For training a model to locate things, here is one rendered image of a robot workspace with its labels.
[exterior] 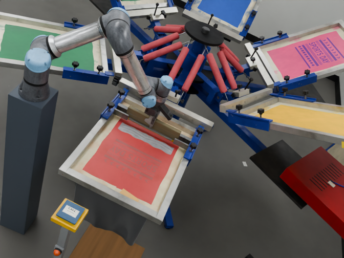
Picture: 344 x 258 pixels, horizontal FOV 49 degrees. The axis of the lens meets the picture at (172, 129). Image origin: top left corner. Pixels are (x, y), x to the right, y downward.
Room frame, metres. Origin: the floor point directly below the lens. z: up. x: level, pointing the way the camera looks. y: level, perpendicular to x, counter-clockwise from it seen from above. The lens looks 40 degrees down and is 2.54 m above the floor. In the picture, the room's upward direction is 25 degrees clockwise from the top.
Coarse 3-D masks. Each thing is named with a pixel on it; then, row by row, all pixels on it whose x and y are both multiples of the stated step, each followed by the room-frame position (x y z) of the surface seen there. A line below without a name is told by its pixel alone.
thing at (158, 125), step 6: (132, 108) 1.79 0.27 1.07; (132, 114) 1.78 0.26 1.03; (138, 114) 1.78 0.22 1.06; (144, 114) 1.79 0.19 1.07; (138, 120) 1.78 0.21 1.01; (156, 120) 1.78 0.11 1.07; (156, 126) 1.77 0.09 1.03; (162, 126) 1.77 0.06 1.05; (168, 126) 1.78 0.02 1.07; (162, 132) 1.77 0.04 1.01; (168, 132) 1.77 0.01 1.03; (174, 132) 1.77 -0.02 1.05; (180, 132) 1.78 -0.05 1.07; (174, 138) 1.77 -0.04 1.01
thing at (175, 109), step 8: (120, 80) 2.04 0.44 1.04; (128, 88) 2.04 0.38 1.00; (168, 104) 2.02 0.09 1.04; (176, 104) 2.05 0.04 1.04; (176, 112) 2.01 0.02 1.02; (184, 112) 2.01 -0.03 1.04; (192, 112) 2.05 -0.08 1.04; (192, 120) 2.02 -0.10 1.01; (200, 120) 2.00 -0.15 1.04; (208, 120) 2.04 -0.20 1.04; (208, 128) 2.00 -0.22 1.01
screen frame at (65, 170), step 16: (128, 96) 1.98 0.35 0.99; (160, 112) 1.97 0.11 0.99; (96, 128) 1.58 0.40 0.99; (192, 128) 1.96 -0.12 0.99; (80, 144) 1.42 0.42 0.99; (64, 176) 1.20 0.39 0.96; (80, 176) 1.22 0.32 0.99; (176, 176) 1.50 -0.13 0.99; (96, 192) 1.20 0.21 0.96; (112, 192) 1.21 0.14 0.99; (128, 208) 1.19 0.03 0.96; (144, 208) 1.21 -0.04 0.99; (160, 208) 1.25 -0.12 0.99; (160, 224) 1.18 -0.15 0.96
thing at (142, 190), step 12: (144, 144) 1.67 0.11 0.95; (168, 144) 1.76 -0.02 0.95; (156, 156) 1.62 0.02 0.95; (168, 156) 1.66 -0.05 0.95; (168, 168) 1.57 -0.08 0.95; (120, 180) 1.34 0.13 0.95; (132, 180) 1.37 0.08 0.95; (156, 180) 1.44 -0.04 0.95; (132, 192) 1.29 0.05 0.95; (144, 192) 1.33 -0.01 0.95; (156, 192) 1.36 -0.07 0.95
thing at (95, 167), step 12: (120, 120) 1.77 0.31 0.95; (120, 132) 1.68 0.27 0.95; (144, 132) 1.77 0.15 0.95; (108, 144) 1.54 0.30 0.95; (132, 144) 1.62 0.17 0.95; (96, 156) 1.42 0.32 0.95; (84, 168) 1.31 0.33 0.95; (96, 168) 1.34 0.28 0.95; (108, 168) 1.37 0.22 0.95; (108, 180) 1.30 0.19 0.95
